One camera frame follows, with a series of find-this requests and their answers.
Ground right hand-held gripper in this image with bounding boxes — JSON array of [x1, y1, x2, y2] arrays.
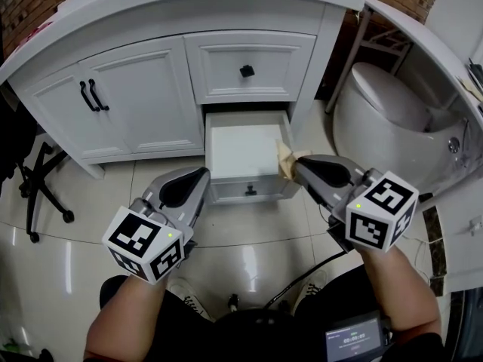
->
[[295, 155, 420, 255]]

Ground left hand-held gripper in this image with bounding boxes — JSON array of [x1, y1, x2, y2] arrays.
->
[[101, 166, 211, 285]]

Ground beige cloth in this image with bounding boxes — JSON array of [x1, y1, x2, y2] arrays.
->
[[274, 139, 315, 183]]

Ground shallow white drawer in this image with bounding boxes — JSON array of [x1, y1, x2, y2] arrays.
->
[[203, 109, 303, 205]]

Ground person's left forearm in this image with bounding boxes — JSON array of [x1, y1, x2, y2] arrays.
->
[[83, 272, 189, 362]]

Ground person's right forearm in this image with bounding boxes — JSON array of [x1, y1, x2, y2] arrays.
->
[[354, 245, 441, 334]]

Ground tall white drawer front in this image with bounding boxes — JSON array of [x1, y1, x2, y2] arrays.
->
[[183, 30, 318, 106]]

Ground white toilet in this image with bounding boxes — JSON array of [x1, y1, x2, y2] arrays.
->
[[333, 61, 469, 200]]

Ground white cabinet door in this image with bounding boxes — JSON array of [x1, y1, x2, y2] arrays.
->
[[22, 62, 134, 162], [77, 35, 205, 155]]

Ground person's left white shoe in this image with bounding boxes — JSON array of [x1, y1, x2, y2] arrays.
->
[[168, 276, 213, 321]]

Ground person's white shoe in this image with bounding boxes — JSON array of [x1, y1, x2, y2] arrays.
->
[[168, 276, 213, 321], [292, 268, 328, 313]]

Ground person's right white shoe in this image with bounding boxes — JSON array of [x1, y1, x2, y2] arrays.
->
[[292, 268, 328, 313]]

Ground person's right leg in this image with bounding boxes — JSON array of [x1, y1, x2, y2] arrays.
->
[[297, 265, 447, 362]]

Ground white vanity cabinet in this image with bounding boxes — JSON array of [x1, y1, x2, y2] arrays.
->
[[0, 0, 367, 180]]

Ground black office chair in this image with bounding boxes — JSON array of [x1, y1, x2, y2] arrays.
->
[[0, 83, 75, 244]]

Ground black round stool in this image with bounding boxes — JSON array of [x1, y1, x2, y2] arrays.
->
[[214, 294, 303, 333]]

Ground tan paper sheet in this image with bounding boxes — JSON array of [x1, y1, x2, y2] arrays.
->
[[457, 75, 483, 102]]

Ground black screen device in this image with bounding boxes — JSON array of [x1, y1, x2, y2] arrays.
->
[[325, 310, 390, 362]]

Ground white vanity countertop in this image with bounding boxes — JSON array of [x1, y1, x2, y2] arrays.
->
[[0, 0, 367, 87]]

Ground red and white object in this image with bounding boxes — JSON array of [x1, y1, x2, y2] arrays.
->
[[21, 20, 54, 45]]

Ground black cable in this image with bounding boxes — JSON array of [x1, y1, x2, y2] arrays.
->
[[263, 247, 349, 310]]

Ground black bar handle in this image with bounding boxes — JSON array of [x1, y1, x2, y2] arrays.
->
[[78, 81, 101, 113], [88, 78, 111, 112]]

